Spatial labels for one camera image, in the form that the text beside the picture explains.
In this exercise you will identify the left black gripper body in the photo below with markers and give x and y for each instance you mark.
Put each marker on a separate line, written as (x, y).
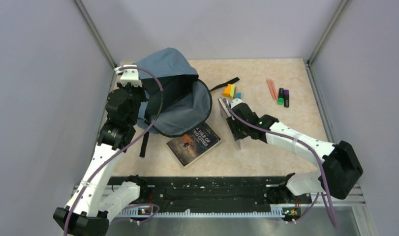
(137, 92)

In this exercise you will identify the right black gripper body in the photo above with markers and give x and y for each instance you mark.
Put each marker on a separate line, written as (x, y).
(239, 130)

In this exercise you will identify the blue student backpack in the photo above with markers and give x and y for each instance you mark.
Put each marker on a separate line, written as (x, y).
(177, 99)

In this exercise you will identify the blue cover Crusoe book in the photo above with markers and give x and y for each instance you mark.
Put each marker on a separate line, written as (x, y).
(231, 123)

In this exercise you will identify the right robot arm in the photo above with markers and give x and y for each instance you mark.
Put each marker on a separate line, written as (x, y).
(338, 166)

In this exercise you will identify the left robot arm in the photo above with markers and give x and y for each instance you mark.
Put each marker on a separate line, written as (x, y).
(89, 212)

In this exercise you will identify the coloured sticky note stack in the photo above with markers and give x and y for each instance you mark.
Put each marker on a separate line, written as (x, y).
(231, 92)

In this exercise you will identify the green highlighter marker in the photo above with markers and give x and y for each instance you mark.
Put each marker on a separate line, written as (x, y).
(280, 98)

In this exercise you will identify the dark Tale of Two Cities book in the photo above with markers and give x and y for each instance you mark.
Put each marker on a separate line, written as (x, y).
(193, 144)

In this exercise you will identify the purple highlighter marker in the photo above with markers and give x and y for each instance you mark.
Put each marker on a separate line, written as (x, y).
(286, 98)

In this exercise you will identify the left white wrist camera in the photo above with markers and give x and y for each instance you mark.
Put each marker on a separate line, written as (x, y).
(129, 75)

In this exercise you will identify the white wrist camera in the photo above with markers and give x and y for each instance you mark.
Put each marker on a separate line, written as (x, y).
(234, 102)
(129, 75)

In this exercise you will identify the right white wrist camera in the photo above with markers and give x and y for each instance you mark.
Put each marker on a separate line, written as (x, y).
(234, 102)

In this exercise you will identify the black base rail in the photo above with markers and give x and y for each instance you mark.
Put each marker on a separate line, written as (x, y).
(214, 194)

